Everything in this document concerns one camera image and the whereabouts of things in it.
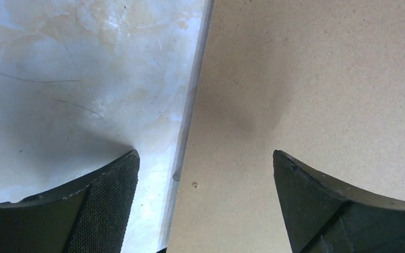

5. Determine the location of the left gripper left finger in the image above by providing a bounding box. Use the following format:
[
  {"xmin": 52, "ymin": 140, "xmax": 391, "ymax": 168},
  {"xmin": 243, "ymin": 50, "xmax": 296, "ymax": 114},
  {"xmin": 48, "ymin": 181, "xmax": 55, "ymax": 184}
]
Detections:
[{"xmin": 0, "ymin": 150, "xmax": 140, "ymax": 252}]

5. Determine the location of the brown backing board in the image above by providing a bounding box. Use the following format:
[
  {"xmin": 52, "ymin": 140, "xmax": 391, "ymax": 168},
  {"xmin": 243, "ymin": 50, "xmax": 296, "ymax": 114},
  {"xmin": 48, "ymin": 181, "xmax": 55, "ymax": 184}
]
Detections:
[{"xmin": 168, "ymin": 1, "xmax": 405, "ymax": 252}]

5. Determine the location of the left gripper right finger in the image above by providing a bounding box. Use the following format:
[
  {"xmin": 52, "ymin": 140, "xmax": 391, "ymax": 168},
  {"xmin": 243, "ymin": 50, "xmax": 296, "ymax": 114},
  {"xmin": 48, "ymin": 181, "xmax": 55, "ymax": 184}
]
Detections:
[{"xmin": 273, "ymin": 150, "xmax": 405, "ymax": 252}]

